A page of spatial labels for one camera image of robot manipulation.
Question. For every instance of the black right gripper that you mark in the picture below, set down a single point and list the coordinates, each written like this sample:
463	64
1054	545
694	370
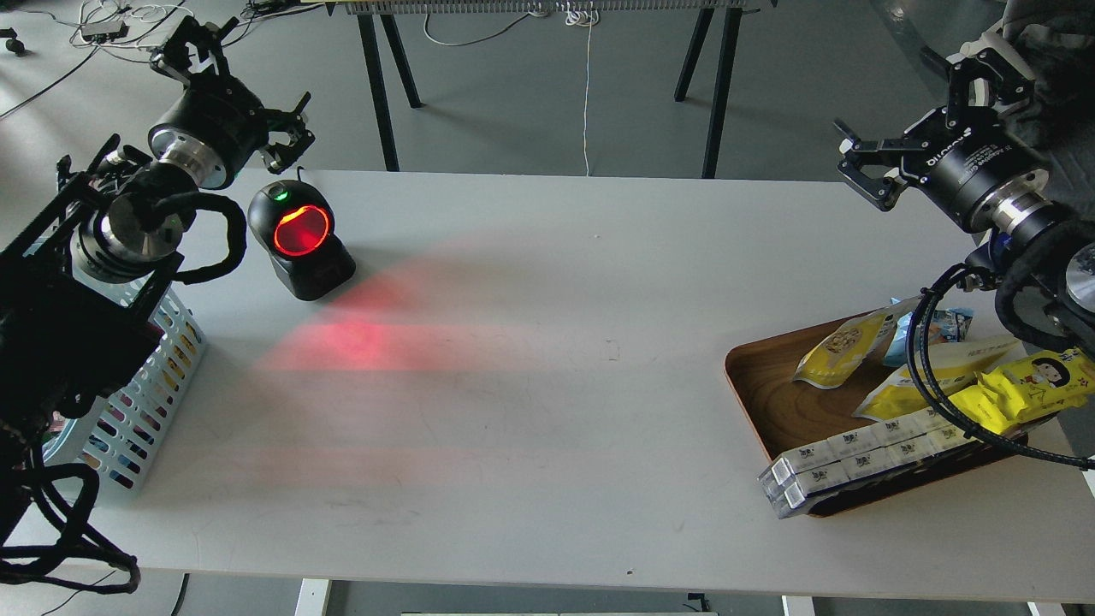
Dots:
958	170

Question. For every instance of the blue snack packet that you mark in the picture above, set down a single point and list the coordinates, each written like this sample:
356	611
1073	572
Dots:
946	325

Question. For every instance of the white boxed snack row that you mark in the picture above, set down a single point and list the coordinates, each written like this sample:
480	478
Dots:
855	445
863	492

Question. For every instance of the black barcode scanner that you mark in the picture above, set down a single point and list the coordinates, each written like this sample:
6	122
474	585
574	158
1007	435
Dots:
296	226

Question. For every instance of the yellow cream snack pouch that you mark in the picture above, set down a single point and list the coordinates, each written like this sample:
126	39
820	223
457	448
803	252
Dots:
954	366

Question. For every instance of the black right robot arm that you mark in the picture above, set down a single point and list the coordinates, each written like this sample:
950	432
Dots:
1038	257

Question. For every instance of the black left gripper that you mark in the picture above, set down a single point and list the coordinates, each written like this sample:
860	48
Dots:
218	124

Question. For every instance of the yellow white snack pouch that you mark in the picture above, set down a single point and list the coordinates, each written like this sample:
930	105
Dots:
832	362

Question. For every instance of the black table trestle legs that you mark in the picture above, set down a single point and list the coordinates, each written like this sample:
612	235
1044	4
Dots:
621	93

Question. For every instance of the brown wooden tray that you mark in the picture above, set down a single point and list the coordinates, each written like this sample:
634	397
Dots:
786	414

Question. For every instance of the yellow cartoon snack bag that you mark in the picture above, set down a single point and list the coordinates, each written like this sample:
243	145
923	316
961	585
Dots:
1022	392

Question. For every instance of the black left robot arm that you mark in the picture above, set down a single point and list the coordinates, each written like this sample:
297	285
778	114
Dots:
82	280

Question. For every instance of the light blue plastic basket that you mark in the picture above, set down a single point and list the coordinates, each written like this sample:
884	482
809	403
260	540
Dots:
121	435

